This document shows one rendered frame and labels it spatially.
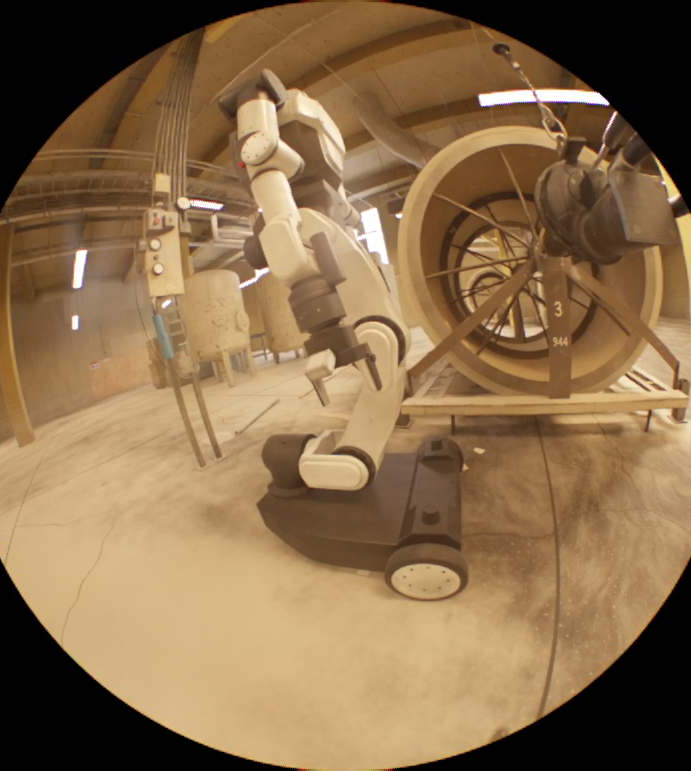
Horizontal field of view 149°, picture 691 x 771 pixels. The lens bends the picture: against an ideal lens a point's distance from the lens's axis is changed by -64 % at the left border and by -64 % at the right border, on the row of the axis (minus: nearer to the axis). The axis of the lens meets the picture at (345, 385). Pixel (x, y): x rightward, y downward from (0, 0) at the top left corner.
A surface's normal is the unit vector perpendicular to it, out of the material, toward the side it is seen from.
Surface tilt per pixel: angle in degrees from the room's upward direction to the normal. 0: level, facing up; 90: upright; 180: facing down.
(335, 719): 0
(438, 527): 0
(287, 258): 90
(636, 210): 90
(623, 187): 90
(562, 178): 90
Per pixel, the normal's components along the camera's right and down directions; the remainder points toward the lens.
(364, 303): -0.33, 0.28
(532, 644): -0.18, -0.96
